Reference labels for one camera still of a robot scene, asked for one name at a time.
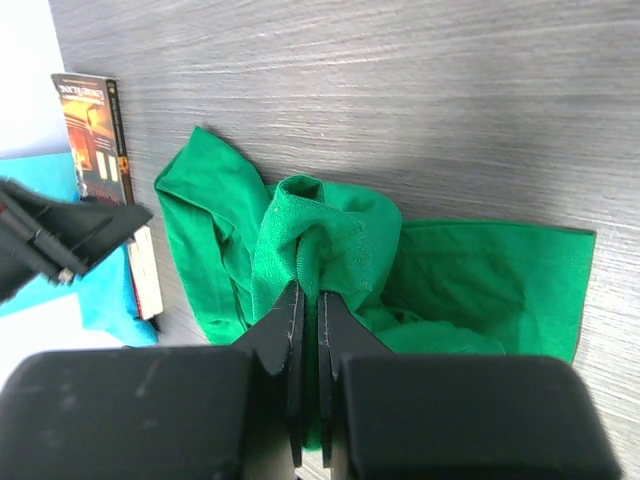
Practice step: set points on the green t shirt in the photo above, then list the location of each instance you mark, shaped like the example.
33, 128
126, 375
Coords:
449, 286

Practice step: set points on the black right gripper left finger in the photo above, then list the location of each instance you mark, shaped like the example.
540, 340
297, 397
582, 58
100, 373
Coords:
207, 412

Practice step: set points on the red white book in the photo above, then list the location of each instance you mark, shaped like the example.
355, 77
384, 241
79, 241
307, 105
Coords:
144, 273

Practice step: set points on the blue t shirt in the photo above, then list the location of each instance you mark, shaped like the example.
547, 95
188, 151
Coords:
106, 296

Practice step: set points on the brown book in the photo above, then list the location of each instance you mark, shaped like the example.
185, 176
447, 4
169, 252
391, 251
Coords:
91, 110

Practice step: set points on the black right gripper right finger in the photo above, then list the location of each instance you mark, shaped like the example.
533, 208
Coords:
386, 415

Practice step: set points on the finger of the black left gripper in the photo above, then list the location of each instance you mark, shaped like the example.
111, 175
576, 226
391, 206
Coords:
58, 240

